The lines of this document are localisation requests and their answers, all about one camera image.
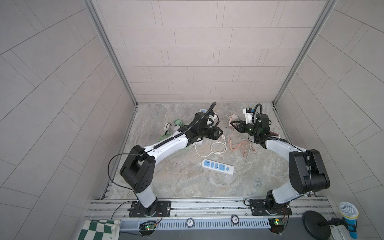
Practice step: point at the black round microphone stand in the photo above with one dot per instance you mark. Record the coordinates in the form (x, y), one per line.
(317, 225)

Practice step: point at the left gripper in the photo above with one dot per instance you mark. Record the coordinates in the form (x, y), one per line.
(213, 134)

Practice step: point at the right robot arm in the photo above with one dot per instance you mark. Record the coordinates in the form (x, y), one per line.
(307, 171)

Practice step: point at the green checkered cloth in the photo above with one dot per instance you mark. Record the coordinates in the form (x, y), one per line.
(100, 230)

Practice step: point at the blue toy microphone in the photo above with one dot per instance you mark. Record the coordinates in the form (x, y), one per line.
(350, 214)

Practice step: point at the white charger with cable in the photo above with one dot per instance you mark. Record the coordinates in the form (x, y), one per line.
(232, 116)

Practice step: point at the aluminium mounting rail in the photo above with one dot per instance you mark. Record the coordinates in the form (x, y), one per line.
(179, 209)

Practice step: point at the short blue power strip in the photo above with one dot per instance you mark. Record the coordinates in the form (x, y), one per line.
(218, 167)

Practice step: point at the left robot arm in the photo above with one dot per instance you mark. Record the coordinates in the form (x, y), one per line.
(139, 166)

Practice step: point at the green charger plug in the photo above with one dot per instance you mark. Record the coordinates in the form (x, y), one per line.
(178, 122)

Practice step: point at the red card box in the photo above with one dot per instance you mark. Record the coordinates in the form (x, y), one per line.
(274, 134)

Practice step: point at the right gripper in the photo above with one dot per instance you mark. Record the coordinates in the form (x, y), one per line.
(242, 126)

